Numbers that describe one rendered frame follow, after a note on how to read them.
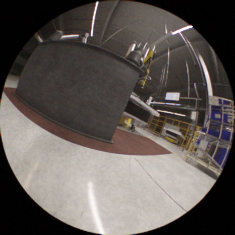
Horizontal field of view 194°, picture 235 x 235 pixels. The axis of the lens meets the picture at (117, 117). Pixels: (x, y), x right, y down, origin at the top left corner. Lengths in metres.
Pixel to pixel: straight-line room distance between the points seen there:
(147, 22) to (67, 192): 10.46
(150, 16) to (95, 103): 10.03
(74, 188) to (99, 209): 0.12
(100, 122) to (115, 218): 0.69
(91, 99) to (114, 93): 0.22
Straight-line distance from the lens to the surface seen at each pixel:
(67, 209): 0.32
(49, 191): 0.34
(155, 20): 10.08
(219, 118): 2.14
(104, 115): 0.65
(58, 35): 1.66
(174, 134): 5.67
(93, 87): 0.66
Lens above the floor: 0.32
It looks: 3 degrees down
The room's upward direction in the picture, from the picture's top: 24 degrees clockwise
